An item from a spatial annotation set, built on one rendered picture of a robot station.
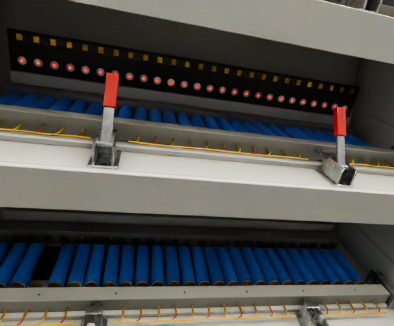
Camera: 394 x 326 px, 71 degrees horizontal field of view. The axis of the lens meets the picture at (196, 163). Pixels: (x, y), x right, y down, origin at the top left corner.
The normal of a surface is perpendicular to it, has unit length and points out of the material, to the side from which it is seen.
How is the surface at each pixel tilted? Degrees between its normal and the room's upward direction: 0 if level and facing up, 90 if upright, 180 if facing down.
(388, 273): 90
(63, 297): 21
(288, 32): 111
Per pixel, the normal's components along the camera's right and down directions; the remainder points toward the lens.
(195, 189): 0.15, 0.45
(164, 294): 0.17, -0.89
